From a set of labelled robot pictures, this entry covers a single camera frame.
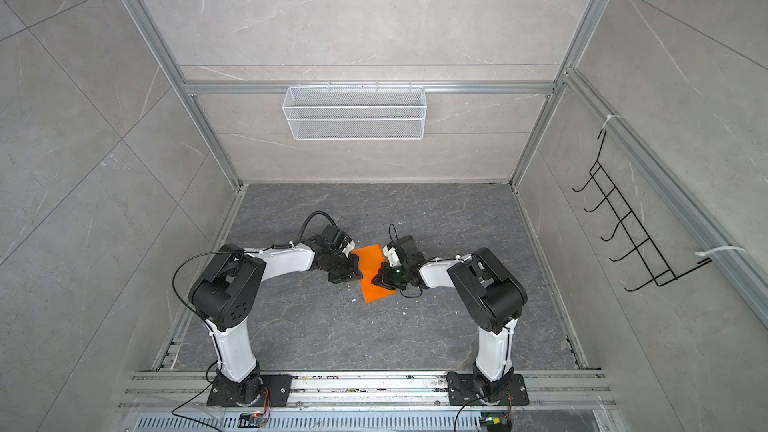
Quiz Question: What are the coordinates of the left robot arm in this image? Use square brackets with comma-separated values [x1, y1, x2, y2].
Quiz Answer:
[188, 236, 362, 406]

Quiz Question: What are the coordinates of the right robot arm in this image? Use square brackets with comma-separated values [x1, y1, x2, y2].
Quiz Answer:
[373, 245, 528, 405]

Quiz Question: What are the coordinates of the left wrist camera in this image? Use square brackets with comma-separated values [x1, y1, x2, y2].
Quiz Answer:
[319, 225, 355, 255]

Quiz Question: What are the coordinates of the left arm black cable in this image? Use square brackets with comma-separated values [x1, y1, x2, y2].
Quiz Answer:
[171, 210, 337, 319]

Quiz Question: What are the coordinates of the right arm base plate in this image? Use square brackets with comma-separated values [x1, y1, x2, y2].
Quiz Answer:
[445, 371, 530, 406]

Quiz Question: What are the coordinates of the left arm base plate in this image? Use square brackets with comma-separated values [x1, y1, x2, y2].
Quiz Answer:
[206, 373, 293, 407]

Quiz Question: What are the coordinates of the white wire mesh basket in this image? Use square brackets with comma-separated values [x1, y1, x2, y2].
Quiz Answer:
[282, 85, 428, 141]

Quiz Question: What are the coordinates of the aluminium mounting rail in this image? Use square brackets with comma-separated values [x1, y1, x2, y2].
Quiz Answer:
[117, 370, 618, 412]

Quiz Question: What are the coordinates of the white vented cable duct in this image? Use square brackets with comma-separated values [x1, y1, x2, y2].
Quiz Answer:
[133, 411, 489, 431]

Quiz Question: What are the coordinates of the black wire hook rack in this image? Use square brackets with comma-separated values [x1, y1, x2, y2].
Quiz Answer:
[571, 130, 712, 293]

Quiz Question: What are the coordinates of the white cable tie upper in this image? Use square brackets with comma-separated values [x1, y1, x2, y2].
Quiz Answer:
[601, 114, 622, 133]

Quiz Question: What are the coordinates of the white cable tie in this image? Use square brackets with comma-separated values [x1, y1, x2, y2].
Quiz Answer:
[694, 245, 748, 258]
[601, 114, 622, 133]

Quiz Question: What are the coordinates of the white cable tie lower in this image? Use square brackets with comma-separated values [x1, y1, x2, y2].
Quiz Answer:
[694, 245, 748, 258]

